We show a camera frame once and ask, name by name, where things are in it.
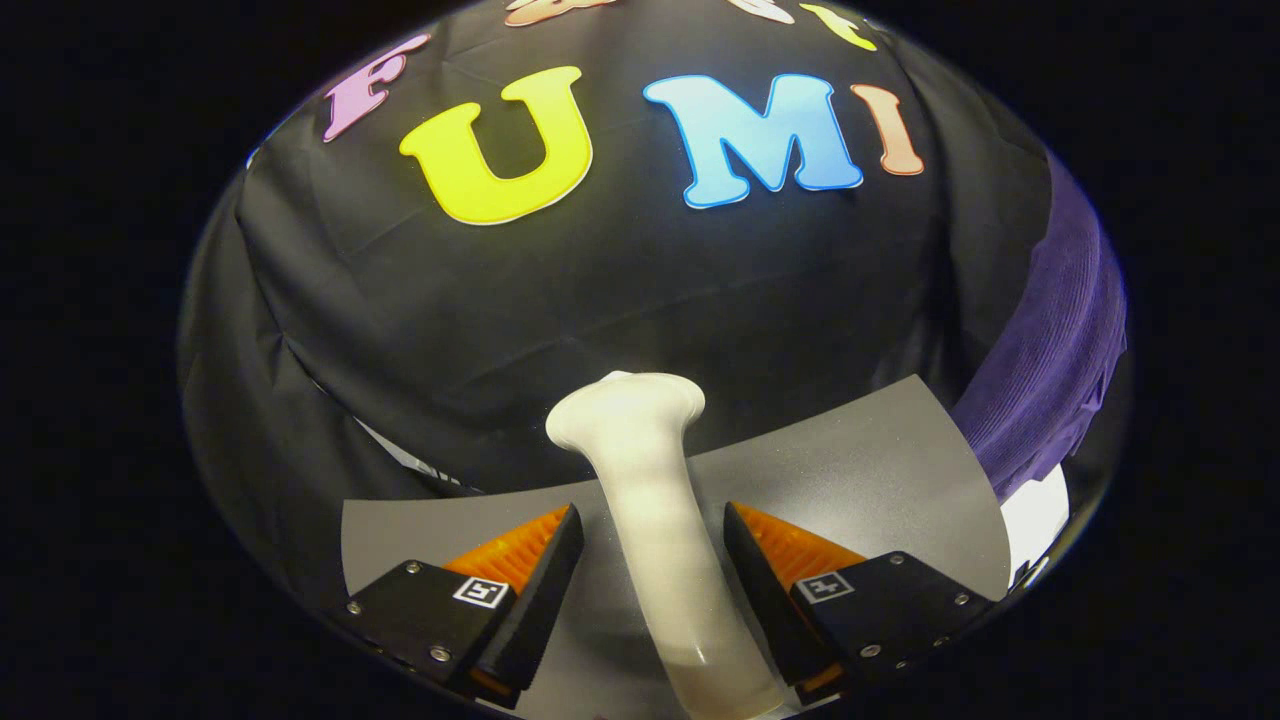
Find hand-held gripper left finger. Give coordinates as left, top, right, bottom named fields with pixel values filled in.
left=338, top=503, right=586, bottom=711

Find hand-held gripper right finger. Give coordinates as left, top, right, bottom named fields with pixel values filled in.
left=723, top=500, right=996, bottom=701

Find white garment steamer handle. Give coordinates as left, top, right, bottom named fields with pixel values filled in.
left=545, top=370, right=791, bottom=720

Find purple corduroy jacket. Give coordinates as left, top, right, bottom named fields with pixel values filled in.
left=950, top=150, right=1129, bottom=501

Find grey cabinet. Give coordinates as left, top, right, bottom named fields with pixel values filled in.
left=340, top=375, right=1011, bottom=720

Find white ironing form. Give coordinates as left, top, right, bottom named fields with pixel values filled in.
left=1000, top=462, right=1071, bottom=581

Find black backdrop cloth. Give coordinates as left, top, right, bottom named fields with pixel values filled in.
left=180, top=0, right=1061, bottom=601

